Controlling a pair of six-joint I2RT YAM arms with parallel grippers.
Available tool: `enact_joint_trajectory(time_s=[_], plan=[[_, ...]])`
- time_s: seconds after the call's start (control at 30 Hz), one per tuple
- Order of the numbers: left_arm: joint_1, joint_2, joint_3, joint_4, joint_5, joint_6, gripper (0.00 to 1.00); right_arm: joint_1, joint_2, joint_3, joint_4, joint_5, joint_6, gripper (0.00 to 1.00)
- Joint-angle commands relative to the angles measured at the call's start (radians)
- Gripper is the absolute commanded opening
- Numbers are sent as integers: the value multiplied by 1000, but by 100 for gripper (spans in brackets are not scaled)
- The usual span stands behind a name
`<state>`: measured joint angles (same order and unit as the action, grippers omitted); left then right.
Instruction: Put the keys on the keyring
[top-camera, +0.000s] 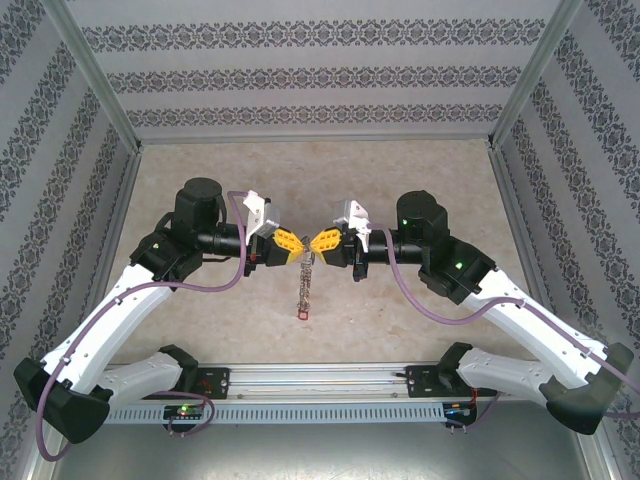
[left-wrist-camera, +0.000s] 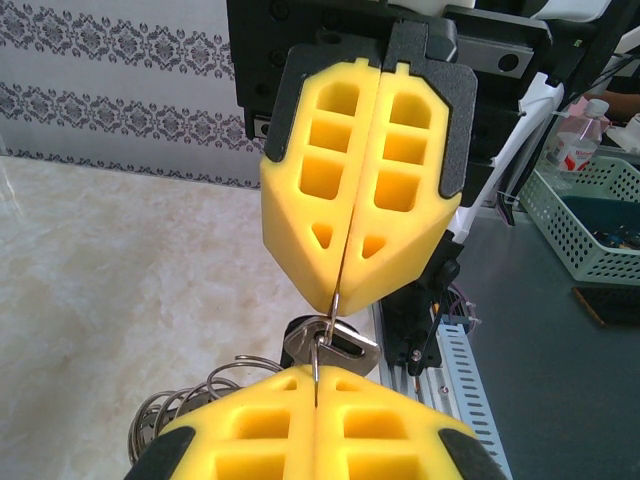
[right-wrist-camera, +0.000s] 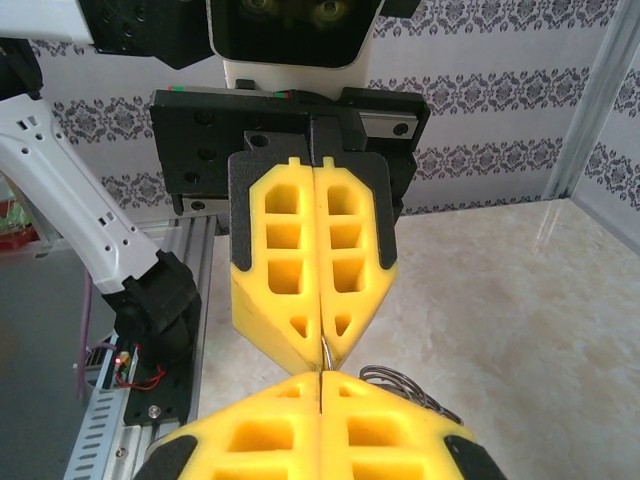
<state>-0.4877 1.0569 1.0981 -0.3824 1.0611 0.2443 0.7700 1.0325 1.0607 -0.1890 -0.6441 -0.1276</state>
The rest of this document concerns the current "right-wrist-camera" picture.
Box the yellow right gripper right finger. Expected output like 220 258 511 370
322 369 506 480

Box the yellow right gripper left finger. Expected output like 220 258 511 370
132 370 324 480

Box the small metal split ring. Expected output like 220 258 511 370
319 333 335 374

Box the bundle of metal split rings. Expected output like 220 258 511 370
358 364 464 426

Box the small circuit board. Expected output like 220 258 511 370
112 349 139 389

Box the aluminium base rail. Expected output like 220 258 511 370
117 207 234 480

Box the thin red wire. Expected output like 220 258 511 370
122 366 167 390

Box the slotted grey cable duct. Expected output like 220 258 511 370
62 344 134 480

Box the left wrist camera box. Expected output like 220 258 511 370
206 0 384 96

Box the short purple cable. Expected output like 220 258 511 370
73 273 95 401

